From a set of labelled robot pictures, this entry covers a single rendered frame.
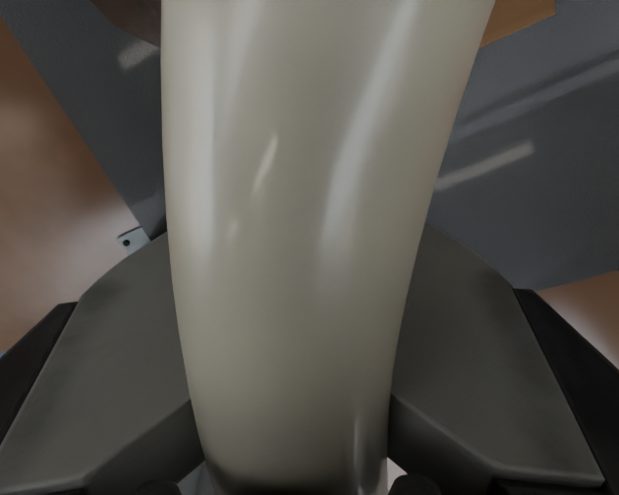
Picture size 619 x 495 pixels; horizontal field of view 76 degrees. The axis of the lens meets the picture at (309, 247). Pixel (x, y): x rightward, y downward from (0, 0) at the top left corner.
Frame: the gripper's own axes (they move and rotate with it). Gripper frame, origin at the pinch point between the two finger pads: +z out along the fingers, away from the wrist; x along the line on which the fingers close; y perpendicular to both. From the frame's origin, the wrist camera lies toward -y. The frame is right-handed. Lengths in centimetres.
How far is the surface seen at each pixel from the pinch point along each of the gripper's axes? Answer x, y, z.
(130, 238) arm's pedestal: -51, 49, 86
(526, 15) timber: 40, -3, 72
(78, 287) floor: -72, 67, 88
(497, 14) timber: 35, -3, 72
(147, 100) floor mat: -36, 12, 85
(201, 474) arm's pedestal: -12.3, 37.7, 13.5
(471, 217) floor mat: 44, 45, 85
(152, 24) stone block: -12.2, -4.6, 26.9
